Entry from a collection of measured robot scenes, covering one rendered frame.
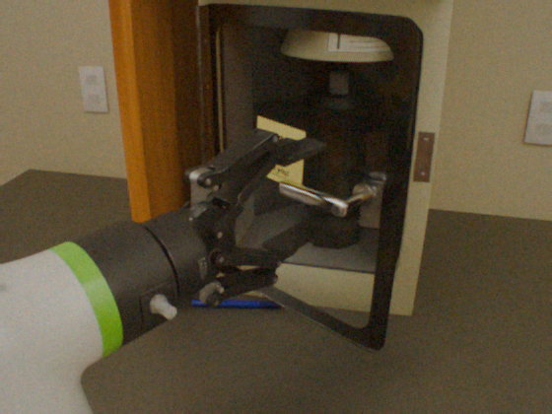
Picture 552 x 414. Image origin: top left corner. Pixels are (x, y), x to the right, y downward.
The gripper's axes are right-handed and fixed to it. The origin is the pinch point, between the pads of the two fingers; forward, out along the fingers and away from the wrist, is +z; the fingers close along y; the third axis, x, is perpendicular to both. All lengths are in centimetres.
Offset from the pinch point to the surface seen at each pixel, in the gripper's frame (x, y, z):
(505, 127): -2, -7, 67
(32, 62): 99, 2, 13
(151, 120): 23.4, 4.3, -2.7
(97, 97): 81, -6, 21
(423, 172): -5.3, -2.0, 19.3
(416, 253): -5.9, -14.5, 19.8
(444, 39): -5.9, 15.5, 19.7
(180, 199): 26.7, -10.6, 3.7
